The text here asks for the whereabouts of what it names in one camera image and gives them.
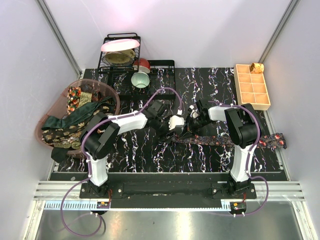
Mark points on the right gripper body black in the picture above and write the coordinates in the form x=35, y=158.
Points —
x=193, y=124

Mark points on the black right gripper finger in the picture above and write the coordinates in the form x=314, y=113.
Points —
x=208, y=130
x=187, y=133

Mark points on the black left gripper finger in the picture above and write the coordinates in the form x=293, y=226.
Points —
x=180, y=132
x=166, y=138

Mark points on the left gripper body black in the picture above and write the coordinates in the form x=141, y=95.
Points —
x=161, y=126

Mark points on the dark floral red-dotted tie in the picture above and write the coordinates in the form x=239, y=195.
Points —
x=273, y=141

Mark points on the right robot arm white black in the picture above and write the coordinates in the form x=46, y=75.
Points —
x=244, y=129

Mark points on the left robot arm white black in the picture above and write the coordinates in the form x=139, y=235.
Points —
x=100, y=134

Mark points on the pale green ceramic bowl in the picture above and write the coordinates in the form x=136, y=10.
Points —
x=140, y=80

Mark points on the wooden compartment box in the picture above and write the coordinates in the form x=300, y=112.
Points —
x=251, y=88

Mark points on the red bowl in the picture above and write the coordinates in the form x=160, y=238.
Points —
x=142, y=65

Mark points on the rolled beige tie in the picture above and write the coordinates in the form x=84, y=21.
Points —
x=256, y=68

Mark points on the olive yellow plate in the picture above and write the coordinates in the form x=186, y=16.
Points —
x=124, y=57

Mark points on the olive gold patterned tie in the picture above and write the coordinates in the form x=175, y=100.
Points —
x=85, y=98

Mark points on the pink plate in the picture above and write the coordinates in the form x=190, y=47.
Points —
x=119, y=45

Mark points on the colourful cartoon pattern tie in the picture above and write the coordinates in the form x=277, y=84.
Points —
x=73, y=98

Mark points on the brown translucent plastic basin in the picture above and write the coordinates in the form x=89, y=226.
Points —
x=59, y=108

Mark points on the dark green tie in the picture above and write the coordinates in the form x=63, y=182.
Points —
x=60, y=154

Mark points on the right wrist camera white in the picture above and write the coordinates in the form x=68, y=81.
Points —
x=193, y=111

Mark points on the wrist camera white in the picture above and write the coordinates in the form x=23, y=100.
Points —
x=193, y=111
x=176, y=121

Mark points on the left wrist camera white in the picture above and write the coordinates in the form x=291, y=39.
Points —
x=176, y=121

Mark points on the black wire dish rack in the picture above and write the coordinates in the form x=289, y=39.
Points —
x=162, y=72

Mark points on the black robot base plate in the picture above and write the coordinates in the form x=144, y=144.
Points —
x=157, y=203

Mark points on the aluminium frame rail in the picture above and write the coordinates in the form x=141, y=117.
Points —
x=276, y=190

